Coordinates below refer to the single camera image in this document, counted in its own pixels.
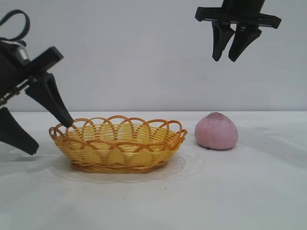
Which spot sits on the pink peach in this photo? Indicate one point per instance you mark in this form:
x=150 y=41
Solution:
x=216 y=133

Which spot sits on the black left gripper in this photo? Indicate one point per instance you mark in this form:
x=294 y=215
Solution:
x=10 y=72

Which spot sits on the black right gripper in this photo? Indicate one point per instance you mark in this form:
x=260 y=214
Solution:
x=241 y=12

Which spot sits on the yellow woven wicker basket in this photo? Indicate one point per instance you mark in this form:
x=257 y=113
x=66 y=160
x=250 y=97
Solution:
x=120 y=158

